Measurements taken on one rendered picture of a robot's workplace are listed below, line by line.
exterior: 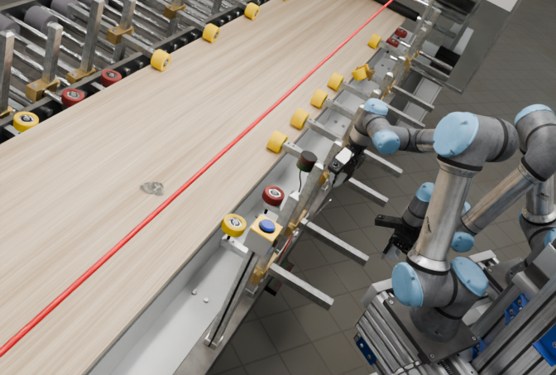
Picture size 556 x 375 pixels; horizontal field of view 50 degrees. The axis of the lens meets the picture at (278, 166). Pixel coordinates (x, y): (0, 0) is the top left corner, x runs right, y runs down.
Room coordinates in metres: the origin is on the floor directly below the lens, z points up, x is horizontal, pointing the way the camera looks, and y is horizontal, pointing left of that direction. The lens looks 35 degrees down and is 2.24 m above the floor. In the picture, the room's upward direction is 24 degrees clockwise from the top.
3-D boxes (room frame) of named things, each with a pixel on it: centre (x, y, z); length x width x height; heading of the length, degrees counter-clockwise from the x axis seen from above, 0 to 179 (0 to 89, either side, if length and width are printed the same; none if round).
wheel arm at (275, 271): (1.47, -0.14, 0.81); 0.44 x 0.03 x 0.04; 80
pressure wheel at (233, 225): (1.50, 0.05, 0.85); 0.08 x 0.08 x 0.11
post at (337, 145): (1.93, -0.17, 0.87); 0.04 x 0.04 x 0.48; 80
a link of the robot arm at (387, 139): (1.67, -0.28, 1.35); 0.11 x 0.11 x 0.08; 30
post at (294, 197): (1.44, -0.09, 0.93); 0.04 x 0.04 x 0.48; 80
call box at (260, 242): (1.18, -0.04, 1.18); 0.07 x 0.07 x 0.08; 80
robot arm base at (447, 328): (1.32, -0.61, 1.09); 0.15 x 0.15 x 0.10
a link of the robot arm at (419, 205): (1.71, -0.51, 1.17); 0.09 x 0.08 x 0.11; 103
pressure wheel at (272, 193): (1.74, -0.03, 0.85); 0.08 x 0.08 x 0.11
